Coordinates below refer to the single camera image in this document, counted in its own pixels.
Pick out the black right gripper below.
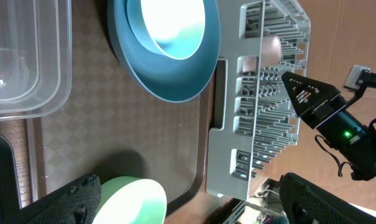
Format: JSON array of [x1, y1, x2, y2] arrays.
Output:
[[280, 72, 376, 224]]

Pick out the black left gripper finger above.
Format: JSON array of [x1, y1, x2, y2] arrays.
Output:
[[0, 174, 101, 223]]

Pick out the mint green bowl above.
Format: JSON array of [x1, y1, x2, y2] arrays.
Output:
[[93, 176, 167, 224]]

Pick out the dark blue plate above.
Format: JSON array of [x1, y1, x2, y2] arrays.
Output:
[[107, 0, 221, 103]]

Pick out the light blue small bowl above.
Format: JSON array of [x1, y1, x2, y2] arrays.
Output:
[[126, 0, 206, 60]]

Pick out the pink plastic cup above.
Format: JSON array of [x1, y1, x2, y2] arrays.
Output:
[[242, 35, 282, 73]]

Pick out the grey dishwasher rack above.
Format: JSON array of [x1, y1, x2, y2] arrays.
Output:
[[206, 0, 311, 200]]

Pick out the brown serving tray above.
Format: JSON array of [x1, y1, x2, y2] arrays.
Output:
[[27, 1, 210, 212]]

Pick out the black plastic tray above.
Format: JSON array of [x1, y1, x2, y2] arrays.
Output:
[[0, 134, 21, 223]]

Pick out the clear plastic bin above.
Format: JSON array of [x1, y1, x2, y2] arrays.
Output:
[[0, 0, 72, 121]]

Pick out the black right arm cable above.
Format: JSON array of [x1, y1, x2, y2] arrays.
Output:
[[314, 113, 376, 178]]

